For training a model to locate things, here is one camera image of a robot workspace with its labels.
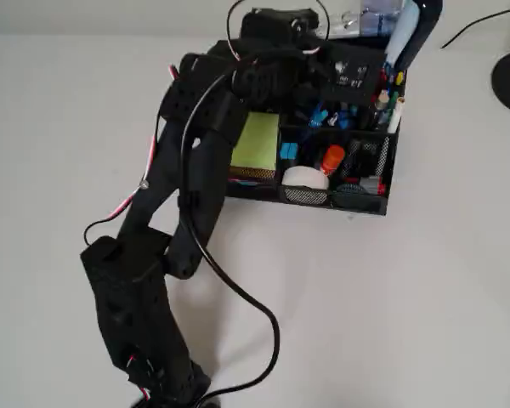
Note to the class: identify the grey red small box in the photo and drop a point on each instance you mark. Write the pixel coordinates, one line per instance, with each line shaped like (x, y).
(370, 185)

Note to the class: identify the yellow cap pen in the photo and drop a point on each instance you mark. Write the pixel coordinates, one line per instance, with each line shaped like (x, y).
(399, 77)

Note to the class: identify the blue eraser pair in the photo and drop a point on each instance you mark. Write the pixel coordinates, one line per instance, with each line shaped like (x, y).
(289, 151)

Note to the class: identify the blue binder clips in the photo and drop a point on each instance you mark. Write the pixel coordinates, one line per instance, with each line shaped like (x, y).
(316, 117)

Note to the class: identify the white marker pen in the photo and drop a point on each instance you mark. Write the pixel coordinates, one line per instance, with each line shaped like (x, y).
(394, 121)

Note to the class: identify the red pen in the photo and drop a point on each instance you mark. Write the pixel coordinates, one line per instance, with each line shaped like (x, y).
(383, 78)

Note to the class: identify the white tape roll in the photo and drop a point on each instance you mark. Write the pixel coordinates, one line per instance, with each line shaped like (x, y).
(304, 176)

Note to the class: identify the beige cap pen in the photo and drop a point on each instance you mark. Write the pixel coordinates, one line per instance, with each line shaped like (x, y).
(382, 98)

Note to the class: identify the green sticky note pad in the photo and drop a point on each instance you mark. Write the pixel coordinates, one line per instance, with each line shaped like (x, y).
(257, 140)

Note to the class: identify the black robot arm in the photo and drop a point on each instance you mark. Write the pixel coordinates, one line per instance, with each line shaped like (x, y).
(127, 297)

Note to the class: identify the clear blue printed card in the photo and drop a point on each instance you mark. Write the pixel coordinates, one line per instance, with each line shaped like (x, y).
(378, 21)

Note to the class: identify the black mesh desk organizer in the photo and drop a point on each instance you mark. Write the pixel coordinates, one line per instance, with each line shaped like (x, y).
(357, 204)

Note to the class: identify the clear plastic container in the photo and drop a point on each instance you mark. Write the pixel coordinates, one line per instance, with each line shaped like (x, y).
(344, 25)

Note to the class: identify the orange cap glue stick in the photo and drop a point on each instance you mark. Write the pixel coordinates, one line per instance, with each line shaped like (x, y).
(333, 157)

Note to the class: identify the pink sticky note pad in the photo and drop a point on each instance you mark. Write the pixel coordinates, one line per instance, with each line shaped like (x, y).
(246, 182)

